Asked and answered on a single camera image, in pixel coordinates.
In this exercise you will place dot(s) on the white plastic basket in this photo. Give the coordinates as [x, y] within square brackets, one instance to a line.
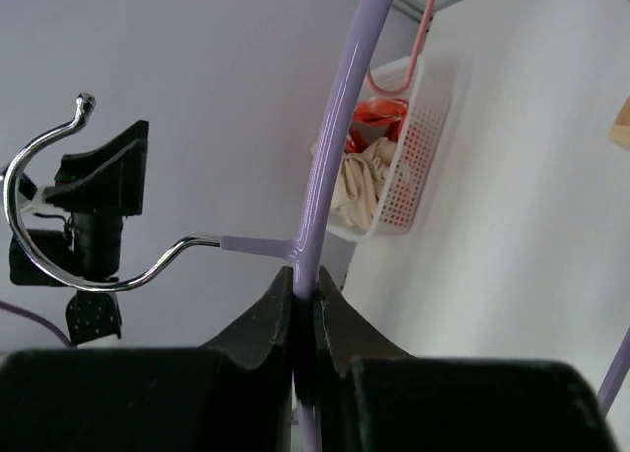
[428, 100]

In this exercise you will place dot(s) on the pink hanger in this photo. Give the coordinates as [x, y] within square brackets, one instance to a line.
[415, 53]

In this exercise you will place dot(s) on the beige trousers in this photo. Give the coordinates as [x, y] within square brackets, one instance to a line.
[360, 182]

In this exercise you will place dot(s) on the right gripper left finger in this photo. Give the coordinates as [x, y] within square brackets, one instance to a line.
[230, 394]

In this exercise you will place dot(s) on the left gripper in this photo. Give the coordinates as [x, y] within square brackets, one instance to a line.
[109, 179]

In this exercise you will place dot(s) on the purple hanger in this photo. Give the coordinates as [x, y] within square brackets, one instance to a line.
[303, 253]

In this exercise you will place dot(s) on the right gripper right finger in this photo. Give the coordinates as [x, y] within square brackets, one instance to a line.
[374, 396]

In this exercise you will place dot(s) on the red white cloth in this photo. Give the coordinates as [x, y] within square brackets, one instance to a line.
[373, 119]

